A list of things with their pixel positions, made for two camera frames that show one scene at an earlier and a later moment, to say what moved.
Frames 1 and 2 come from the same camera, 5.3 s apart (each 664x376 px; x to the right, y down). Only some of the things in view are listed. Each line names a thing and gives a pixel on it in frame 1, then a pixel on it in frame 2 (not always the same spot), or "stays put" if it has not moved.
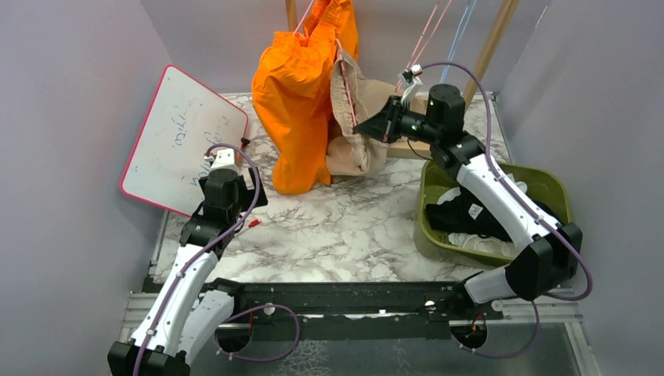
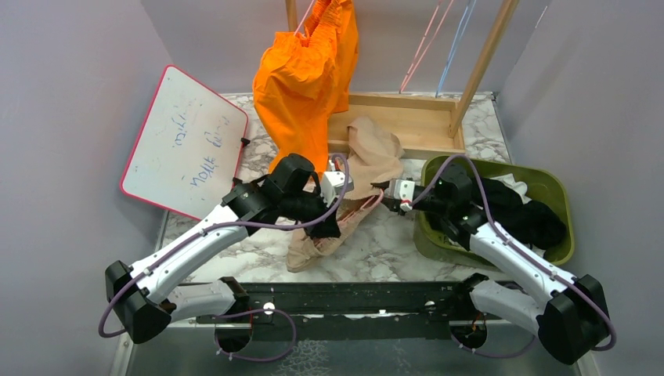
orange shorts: [292, 88] stays put
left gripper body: [247, 196] -> [302, 207]
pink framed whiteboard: [183, 121] stays put
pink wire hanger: [351, 104] -> [368, 203]
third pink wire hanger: [303, 16] stays put
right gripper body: [413, 124] -> [431, 200]
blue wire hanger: [470, 5] stays put
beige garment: [353, 97] -> [374, 150]
